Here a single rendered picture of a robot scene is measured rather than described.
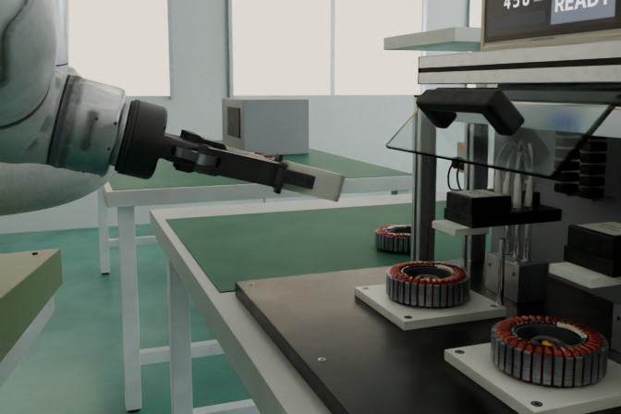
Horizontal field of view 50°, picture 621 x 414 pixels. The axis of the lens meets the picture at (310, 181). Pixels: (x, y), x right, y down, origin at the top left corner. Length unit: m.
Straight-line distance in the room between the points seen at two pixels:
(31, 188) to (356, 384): 0.54
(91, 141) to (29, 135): 0.05
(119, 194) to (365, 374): 1.51
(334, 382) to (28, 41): 0.43
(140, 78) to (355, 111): 1.81
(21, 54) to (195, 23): 4.88
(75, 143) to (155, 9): 4.69
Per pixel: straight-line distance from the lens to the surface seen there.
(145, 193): 2.13
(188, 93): 5.32
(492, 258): 1.00
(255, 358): 0.81
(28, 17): 0.47
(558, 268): 0.74
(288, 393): 0.73
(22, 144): 0.63
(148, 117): 0.65
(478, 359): 0.74
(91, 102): 0.64
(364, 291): 0.94
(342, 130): 5.70
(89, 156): 0.64
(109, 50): 5.26
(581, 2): 0.87
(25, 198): 1.00
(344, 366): 0.73
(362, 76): 5.76
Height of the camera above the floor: 1.07
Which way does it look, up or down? 8 degrees down
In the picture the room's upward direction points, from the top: straight up
